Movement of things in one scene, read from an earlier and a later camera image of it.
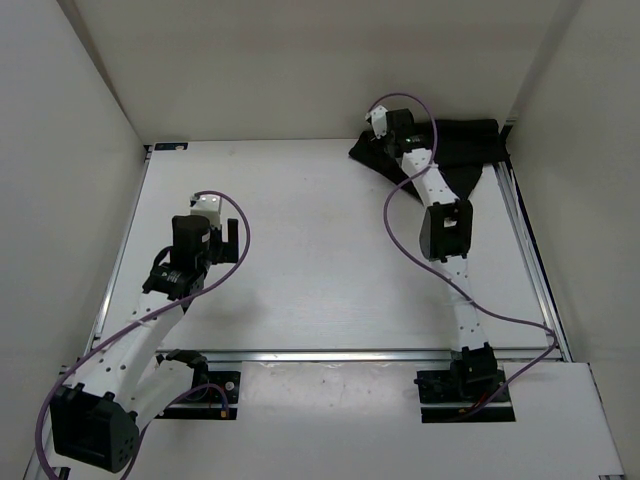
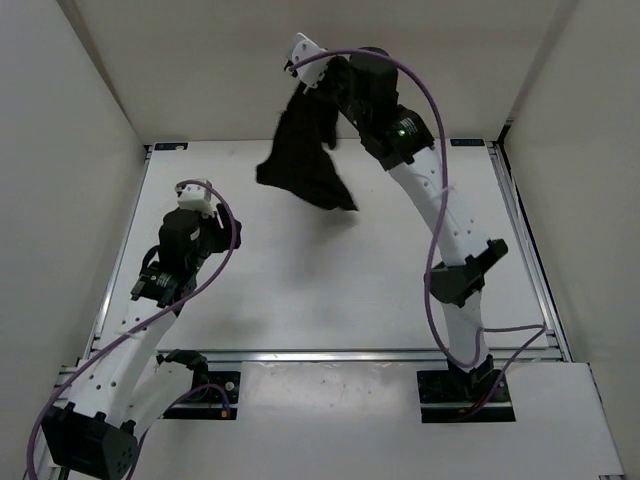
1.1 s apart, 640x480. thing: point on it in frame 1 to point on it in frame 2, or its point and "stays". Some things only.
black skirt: x=460 y=148 to x=299 y=163
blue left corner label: x=170 y=146 stays
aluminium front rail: x=360 y=357 stays
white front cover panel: x=364 y=420 stays
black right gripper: x=388 y=135 to x=349 y=65
